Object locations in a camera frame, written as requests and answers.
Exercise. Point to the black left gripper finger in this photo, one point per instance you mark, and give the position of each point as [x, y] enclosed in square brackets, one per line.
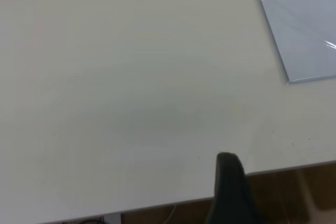
[231, 195]

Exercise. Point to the clear plastic zip bag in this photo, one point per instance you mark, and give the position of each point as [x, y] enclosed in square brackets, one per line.
[302, 24]

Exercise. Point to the white paper stack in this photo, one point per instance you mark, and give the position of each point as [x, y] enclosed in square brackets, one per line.
[309, 51]

